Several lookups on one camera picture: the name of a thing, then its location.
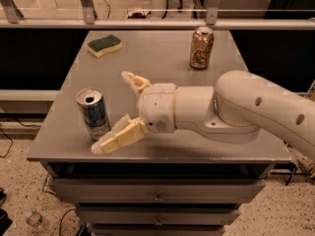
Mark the clear plastic bottle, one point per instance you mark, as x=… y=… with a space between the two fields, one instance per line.
x=35 y=220

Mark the green yellow sponge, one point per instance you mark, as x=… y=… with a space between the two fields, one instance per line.
x=105 y=45

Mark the blue silver redbull can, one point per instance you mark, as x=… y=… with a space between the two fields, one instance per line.
x=92 y=107

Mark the top drawer with knob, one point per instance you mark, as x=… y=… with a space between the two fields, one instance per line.
x=85 y=191

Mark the drawer with knob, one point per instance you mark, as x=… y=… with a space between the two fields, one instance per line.
x=157 y=215
x=85 y=191

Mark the orange soda can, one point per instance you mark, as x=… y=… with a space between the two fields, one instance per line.
x=201 y=47

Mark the metal railing bar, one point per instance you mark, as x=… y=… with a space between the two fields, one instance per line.
x=137 y=24

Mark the grey drawer cabinet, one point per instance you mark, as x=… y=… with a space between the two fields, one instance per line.
x=63 y=146

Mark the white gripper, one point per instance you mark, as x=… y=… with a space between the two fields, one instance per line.
x=157 y=107

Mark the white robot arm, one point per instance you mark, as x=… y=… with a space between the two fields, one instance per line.
x=234 y=110

